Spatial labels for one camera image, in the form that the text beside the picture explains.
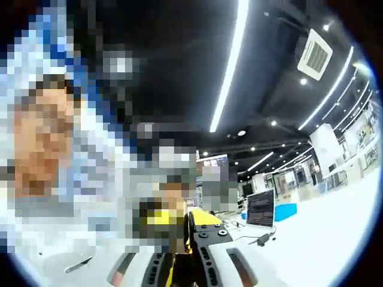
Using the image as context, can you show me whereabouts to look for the black power adapter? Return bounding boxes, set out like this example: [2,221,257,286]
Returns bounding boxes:
[256,233,272,247]

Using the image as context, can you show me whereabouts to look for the open laptop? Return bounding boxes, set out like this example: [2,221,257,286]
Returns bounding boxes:
[246,188,276,230]

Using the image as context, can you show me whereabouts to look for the blue box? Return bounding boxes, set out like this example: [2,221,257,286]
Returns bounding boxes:
[274,203,299,222]

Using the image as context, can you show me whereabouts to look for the large display monitor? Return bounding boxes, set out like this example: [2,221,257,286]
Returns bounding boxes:
[196,153,230,169]

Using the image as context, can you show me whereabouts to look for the person's white shirt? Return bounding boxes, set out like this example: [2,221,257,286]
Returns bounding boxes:
[17,252,110,287]

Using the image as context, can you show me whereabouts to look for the white square pillar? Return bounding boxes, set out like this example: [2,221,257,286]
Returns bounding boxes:
[309,123,345,178]

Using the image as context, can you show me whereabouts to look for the long ceiling light strip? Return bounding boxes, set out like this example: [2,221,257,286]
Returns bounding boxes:
[209,0,250,133]

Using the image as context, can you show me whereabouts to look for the ceiling spotlights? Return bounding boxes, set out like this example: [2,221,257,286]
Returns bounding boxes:
[203,25,330,165]

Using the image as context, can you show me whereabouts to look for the curved ceiling light strip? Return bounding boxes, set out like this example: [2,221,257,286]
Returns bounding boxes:
[297,45,355,131]

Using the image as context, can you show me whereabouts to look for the white ceiling air vent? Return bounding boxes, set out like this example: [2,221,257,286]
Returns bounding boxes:
[296,28,334,81]

